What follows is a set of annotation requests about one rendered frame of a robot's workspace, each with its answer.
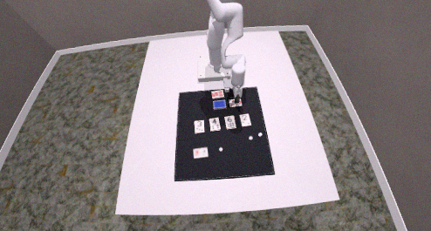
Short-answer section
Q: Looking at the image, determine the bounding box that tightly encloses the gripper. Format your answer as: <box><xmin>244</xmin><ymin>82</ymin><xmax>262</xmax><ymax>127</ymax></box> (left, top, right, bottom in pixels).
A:
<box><xmin>232</xmin><ymin>85</ymin><xmax>243</xmax><ymax>103</ymax></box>

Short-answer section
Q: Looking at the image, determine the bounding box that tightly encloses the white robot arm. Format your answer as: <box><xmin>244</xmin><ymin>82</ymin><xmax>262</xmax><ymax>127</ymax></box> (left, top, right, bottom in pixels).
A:
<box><xmin>207</xmin><ymin>0</ymin><xmax>246</xmax><ymax>92</ymax></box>

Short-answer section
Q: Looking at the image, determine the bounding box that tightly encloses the blue-backed playing card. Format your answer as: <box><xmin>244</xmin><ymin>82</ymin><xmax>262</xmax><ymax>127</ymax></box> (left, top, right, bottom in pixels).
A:
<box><xmin>213</xmin><ymin>100</ymin><xmax>226</xmax><ymax>109</ymax></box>

